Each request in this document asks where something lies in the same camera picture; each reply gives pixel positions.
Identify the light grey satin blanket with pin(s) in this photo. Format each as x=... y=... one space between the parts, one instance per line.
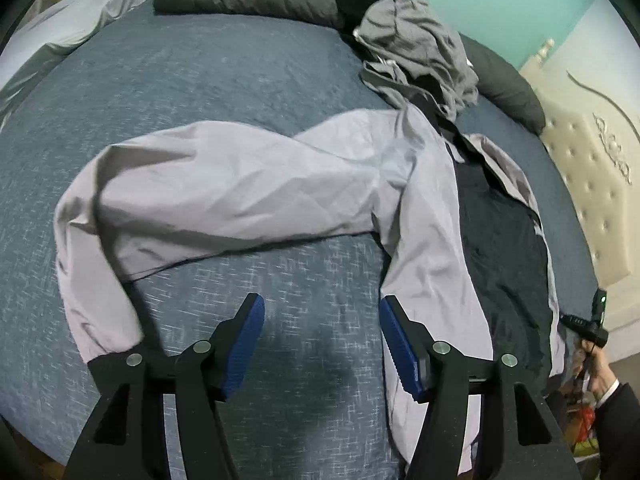
x=65 y=25

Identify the cream tufted headboard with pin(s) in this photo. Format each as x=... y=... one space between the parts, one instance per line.
x=600 y=200

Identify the blue bed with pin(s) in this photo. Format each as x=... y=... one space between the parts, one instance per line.
x=175 y=70

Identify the black garment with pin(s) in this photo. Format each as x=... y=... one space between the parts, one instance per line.
x=357 y=7

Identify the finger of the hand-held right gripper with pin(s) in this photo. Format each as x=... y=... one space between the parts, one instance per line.
x=569 y=321

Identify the person's right forearm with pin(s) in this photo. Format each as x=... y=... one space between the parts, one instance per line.
x=625 y=415

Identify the light grey jacket black cuffs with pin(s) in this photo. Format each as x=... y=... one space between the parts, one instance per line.
x=250 y=180

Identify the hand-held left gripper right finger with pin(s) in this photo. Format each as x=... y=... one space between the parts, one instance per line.
x=400 y=350

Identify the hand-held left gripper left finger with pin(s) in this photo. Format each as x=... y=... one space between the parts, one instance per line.
x=245 y=345

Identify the person's right hand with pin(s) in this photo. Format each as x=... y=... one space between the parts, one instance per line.
x=602 y=380

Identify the pile of grey clothes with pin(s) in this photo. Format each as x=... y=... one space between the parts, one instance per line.
x=415 y=45

